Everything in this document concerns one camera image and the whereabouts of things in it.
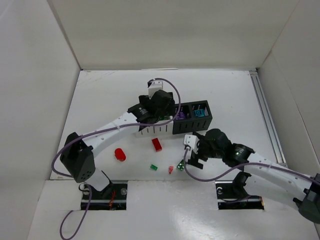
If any purple rectangular lego brick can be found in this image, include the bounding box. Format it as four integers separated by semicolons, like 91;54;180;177
175;111;187;120

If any teal rounded lego piece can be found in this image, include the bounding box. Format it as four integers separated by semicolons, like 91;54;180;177
193;109;206;118

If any red rectangular lego brick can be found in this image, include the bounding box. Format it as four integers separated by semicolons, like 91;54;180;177
151;138;163;152

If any small red lego piece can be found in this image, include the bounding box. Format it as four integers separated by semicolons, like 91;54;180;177
168;166;174;175

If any small green lego piece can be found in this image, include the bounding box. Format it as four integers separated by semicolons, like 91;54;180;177
150;164;158;171

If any red rounded lego piece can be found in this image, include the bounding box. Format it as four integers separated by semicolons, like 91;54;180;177
114;148;127;162

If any green curved lego brick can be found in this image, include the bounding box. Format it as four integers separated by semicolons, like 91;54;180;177
160;116;170;121

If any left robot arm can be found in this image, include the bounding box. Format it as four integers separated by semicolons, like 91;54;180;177
60;89;175;194

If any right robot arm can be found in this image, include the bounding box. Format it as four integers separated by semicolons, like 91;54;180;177
183;128;320;224

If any white double bin container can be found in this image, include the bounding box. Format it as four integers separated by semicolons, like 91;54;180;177
134;116;174;138

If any black double bin container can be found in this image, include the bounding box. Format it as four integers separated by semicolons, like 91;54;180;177
172;100;213;135

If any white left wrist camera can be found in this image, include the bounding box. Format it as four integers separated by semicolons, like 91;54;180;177
147;79;163;99

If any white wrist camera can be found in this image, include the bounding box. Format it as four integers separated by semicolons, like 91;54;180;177
147;79;163;99
183;134;199;151

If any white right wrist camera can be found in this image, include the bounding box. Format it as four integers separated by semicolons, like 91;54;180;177
183;134;199;151

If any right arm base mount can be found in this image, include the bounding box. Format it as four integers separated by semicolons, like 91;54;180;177
215;171;265;210

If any aluminium rail right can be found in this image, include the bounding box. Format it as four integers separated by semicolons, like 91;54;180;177
249;70;287;166

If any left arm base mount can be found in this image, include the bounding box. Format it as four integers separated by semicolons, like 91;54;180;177
88;180;128;211

